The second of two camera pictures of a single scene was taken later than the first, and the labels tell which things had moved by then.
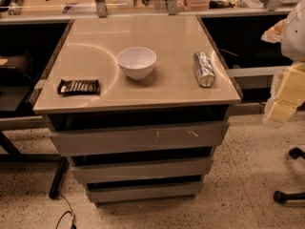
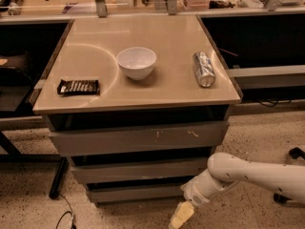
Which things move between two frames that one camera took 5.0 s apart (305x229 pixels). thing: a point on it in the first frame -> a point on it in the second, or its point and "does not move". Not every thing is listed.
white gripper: (294, 37) -> (194, 193)
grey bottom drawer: (144, 196) does not move
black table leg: (60, 176) does not move
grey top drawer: (112, 139) does not move
